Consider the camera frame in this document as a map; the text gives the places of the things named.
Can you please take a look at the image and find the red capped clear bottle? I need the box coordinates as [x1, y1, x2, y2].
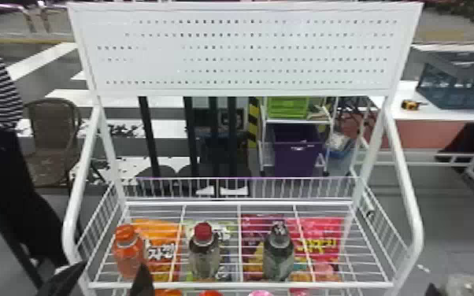
[187, 221, 222, 280]

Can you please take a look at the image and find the black post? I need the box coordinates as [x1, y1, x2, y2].
[178, 96, 213, 195]
[135, 96, 179, 196]

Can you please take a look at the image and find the green basket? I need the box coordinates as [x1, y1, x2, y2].
[266, 97, 311, 120]

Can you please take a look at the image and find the white wire rack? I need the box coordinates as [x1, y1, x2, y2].
[61, 1, 425, 296]

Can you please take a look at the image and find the white side table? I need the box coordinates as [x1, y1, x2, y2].
[367, 80, 474, 208]

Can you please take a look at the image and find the red snack packet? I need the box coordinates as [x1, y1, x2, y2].
[294, 216, 346, 283]

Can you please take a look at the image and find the blue crate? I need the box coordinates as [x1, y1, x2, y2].
[416, 48, 474, 111]

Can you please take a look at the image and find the magenta snack packet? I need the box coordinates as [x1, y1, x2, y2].
[240, 214, 301, 283]

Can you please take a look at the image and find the grey bottle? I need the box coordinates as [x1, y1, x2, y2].
[261, 220, 295, 283]

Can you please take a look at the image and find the orange snack packet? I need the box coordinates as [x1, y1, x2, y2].
[131, 218, 185, 284]

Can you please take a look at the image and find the striped post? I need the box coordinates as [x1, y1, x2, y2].
[246, 97, 261, 150]

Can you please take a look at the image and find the brown chair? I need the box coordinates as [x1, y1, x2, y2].
[23, 98, 94, 192]

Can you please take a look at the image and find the yellow tape measure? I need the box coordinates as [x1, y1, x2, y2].
[401, 98, 423, 112]

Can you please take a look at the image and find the purple crate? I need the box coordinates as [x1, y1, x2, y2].
[271, 124, 326, 178]

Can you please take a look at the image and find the white shelf trolley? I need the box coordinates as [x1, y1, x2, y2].
[258, 97, 338, 177]

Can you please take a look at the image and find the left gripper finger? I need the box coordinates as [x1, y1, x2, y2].
[128, 263, 156, 296]
[37, 260, 87, 296]

